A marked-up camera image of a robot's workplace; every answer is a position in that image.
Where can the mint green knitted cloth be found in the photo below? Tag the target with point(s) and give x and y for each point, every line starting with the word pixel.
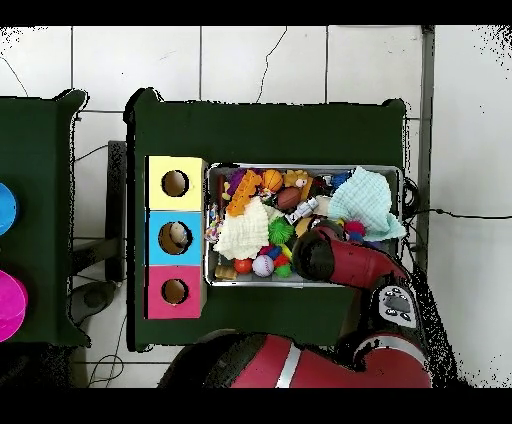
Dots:
pixel 360 200

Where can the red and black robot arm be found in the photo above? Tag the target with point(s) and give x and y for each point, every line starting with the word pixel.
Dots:
pixel 352 264

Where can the shallow silver mesh bin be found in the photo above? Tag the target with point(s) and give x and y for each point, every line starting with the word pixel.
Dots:
pixel 256 280

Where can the wooden box with three holes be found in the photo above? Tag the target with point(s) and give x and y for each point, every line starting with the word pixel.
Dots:
pixel 192 248

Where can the orange ridged plastic toy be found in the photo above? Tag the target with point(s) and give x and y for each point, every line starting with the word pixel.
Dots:
pixel 244 192

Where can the cream knitted cloth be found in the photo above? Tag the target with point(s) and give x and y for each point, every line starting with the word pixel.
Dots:
pixel 242 234

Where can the brown toy football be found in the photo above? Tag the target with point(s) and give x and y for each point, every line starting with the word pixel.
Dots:
pixel 288 198

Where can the orange toy basketball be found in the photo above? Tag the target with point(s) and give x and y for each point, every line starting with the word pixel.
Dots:
pixel 272 180

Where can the grey plastic toy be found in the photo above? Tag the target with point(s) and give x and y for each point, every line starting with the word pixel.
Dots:
pixel 302 210

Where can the brown plush bear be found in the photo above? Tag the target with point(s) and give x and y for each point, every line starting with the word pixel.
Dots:
pixel 295 178

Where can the white toy baseball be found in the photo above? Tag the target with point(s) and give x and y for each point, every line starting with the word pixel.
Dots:
pixel 263 266

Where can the small orange ball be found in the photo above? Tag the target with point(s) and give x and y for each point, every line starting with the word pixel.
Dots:
pixel 243 266

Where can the black upright panel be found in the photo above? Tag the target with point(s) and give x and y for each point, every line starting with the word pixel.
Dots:
pixel 116 192

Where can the blue round disc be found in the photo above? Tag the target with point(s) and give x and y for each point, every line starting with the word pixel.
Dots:
pixel 7 208

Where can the magenta round disc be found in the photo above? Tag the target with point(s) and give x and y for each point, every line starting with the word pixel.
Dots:
pixel 10 306

